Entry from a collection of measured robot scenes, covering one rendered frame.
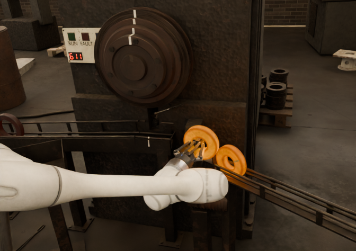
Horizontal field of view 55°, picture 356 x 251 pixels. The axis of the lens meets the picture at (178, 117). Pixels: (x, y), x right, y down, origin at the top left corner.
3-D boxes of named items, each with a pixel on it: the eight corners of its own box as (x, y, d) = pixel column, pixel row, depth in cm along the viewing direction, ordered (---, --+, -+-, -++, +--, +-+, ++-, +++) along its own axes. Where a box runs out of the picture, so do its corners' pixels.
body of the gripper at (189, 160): (170, 172, 134) (180, 159, 141) (190, 177, 130) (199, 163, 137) (168, 156, 130) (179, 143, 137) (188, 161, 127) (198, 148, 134)
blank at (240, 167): (229, 178, 161) (224, 180, 159) (215, 148, 162) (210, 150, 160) (252, 173, 149) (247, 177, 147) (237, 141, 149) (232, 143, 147)
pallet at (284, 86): (169, 118, 357) (166, 78, 338) (190, 89, 427) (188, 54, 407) (291, 128, 322) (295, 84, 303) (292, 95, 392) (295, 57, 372)
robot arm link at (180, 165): (184, 188, 126) (191, 178, 131) (183, 168, 122) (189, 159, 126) (162, 182, 130) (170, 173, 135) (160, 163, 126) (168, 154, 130)
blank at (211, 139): (183, 124, 149) (179, 127, 146) (216, 125, 141) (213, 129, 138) (189, 154, 155) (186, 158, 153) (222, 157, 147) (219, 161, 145)
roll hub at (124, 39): (113, 91, 166) (104, 33, 153) (168, 94, 158) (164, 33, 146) (108, 96, 161) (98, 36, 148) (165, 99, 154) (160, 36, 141)
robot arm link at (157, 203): (166, 188, 131) (195, 187, 123) (144, 215, 119) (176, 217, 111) (156, 164, 127) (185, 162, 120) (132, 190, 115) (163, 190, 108)
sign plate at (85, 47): (70, 61, 187) (63, 27, 179) (114, 62, 180) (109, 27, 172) (68, 62, 185) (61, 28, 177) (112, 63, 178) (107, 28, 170)
